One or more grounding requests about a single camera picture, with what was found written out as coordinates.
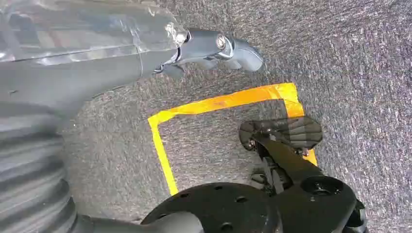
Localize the yellow floor tape square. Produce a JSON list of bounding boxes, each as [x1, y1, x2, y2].
[[147, 83, 318, 197]]

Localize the black robot leg and foot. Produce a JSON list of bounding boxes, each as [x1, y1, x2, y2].
[[140, 116, 369, 233]]

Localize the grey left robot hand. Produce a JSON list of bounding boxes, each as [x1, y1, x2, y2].
[[0, 0, 265, 233]]

